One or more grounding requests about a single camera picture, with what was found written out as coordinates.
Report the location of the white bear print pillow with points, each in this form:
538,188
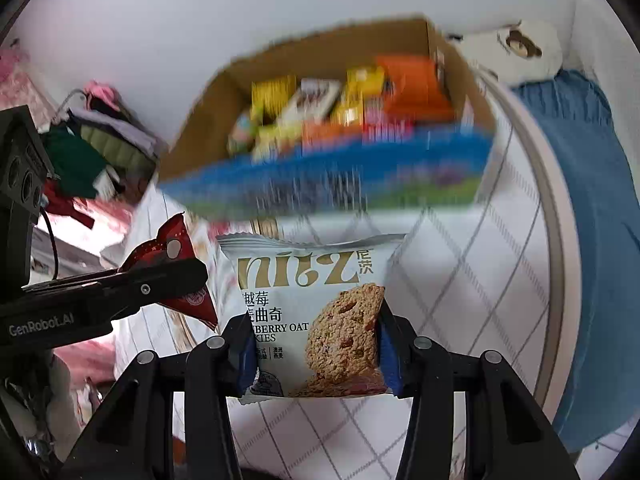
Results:
529,51

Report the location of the colourful candy ball bag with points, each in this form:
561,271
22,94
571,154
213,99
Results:
242,136

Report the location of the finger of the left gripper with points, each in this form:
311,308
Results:
95,299

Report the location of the cardboard milk carton box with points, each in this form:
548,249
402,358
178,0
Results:
442,164

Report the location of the clothes rack with clothes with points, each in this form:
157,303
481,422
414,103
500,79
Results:
100,158

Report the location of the white oat cookie packet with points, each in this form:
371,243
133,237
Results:
314,309

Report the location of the blue bed sheet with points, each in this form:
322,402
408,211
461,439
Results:
602,391

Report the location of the yellow pastry snack packet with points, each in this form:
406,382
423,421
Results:
277,140

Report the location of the yellow striped snack packet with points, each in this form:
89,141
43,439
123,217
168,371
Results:
270,97

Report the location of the white diamond pattern quilt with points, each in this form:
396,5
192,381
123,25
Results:
472,278

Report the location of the red long snack packet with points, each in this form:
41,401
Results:
378,127

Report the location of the white chocolate wafer packet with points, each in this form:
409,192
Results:
312,102

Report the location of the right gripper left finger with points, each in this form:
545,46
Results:
130,434

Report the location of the red triangular snack packet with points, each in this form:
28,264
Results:
170,274

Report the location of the orange snack packet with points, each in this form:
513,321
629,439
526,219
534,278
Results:
327,136
415,91

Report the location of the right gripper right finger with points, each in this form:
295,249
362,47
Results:
508,436

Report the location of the yellow black noodle packet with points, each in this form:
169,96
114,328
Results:
362,84

